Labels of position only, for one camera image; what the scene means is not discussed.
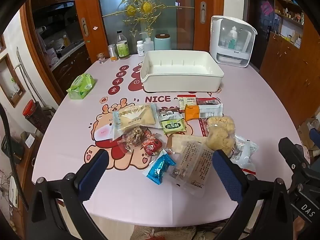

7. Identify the yellow puffed rice ball packet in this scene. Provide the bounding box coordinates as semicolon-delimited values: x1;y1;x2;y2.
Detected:
205;115;237;157

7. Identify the dark woven basket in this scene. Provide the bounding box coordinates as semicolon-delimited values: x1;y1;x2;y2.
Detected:
31;102;57;134

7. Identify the clear packet with printed back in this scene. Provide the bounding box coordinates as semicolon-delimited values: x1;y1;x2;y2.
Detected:
166;134;216;197

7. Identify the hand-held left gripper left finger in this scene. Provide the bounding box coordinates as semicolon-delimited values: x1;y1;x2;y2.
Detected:
24;149;110;240

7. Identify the white squeeze bottle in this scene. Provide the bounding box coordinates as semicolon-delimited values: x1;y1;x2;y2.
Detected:
142;32;155;54

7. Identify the blue snack packet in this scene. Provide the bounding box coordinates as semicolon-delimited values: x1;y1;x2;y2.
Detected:
143;150;177;187

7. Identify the orange and white snack packet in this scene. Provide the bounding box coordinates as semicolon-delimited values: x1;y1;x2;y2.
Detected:
184;104;223;122

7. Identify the green tissue pack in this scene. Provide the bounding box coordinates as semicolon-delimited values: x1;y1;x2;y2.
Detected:
66;73;96;99

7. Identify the white box with clear door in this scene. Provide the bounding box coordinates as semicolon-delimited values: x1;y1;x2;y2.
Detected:
209;15;258;68

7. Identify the red lid container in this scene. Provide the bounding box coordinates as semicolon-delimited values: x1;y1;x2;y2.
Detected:
23;99;38;117

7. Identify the row of small shelf ornaments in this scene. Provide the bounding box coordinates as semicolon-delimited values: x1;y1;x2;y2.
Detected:
275;7;304;22

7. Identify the dark wooden kitchen cabinet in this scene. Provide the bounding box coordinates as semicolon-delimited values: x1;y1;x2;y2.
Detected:
50;40;93;90

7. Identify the grey mop handle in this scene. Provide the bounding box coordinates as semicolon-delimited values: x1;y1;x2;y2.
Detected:
16;47;48;110

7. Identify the wooden sliding glass door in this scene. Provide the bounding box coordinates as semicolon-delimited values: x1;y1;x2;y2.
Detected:
72;0;224;63

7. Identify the red candy packet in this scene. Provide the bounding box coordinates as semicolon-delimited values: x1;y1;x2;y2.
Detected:
142;137;162;157

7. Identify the white and teal bottle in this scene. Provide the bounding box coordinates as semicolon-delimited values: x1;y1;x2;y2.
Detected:
226;26;238;49

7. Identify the dark entry door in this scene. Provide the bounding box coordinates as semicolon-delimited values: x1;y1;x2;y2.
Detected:
249;0;275;64

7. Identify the red and white striped packet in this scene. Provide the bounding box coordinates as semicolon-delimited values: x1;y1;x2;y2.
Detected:
177;95;198;111

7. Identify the white clear snack packet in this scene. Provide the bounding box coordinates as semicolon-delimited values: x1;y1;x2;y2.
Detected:
229;134;260;176

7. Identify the glass bottle with green label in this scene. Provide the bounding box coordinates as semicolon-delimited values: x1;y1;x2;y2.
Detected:
115;31;130;59

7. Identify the black and white snack packet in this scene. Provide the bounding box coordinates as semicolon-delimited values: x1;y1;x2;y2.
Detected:
157;108;185;125

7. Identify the black cable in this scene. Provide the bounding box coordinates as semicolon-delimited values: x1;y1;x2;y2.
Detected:
0;104;29;215

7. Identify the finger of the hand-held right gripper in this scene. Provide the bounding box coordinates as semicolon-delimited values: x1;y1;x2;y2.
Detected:
278;137;311;183
309;127;320;160

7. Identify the person's right hand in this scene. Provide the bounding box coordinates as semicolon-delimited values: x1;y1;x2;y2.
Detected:
293;216;310;240

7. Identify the orange spice jar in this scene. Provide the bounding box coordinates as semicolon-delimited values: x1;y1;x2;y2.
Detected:
108;44;118;62

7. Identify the white plastic bin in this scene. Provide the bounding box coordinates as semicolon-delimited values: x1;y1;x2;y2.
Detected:
140;50;224;93

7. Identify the cream bread clear packet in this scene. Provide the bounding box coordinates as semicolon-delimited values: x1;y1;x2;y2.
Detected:
112;104;158;142

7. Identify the wooden wall cabinet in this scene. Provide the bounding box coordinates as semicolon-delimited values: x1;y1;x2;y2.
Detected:
260;0;320;128

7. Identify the patterned rug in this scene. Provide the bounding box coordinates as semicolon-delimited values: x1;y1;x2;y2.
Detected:
134;226;220;240

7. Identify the teal canister with brown lid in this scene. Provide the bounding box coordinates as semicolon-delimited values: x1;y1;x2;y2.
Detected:
154;34;171;52

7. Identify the dark red snack packet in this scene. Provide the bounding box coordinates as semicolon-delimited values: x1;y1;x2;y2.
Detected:
196;97;221;106

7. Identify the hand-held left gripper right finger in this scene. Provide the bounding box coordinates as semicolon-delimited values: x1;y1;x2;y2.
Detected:
212;149;293;240

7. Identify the small green snack packet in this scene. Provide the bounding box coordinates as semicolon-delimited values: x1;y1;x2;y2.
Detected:
161;119;187;135

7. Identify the brown nut cake packet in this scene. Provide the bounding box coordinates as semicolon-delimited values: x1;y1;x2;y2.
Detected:
117;126;152;154

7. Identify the pink door poster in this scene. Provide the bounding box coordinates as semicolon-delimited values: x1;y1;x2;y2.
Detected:
260;0;273;15

